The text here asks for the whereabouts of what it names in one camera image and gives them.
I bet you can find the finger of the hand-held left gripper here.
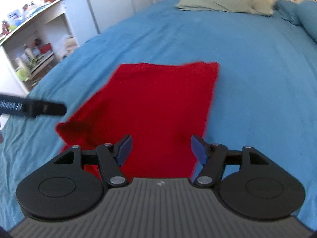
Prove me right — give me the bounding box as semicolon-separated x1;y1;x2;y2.
37;100;68;117

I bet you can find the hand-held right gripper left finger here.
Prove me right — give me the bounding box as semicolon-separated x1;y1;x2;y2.
53;134;128;186

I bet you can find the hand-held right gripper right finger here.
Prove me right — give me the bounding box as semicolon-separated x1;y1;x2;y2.
191;135;270;186

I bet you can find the red knit sweater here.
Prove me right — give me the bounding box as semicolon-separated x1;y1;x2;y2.
56;61;220;179

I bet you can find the red box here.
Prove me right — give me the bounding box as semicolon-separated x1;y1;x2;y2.
38;43;52;54

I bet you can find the bed with blue sheet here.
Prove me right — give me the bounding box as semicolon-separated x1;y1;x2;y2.
0;0;317;231

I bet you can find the white shelf unit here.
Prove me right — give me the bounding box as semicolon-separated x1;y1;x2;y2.
0;0;87;98

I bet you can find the white wardrobe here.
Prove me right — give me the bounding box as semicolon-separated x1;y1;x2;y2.
81;0;155;34

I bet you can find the green pillow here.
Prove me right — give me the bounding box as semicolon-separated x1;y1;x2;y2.
175;0;277;17

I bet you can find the folded blue duvet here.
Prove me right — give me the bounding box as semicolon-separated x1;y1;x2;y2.
274;0;317;43

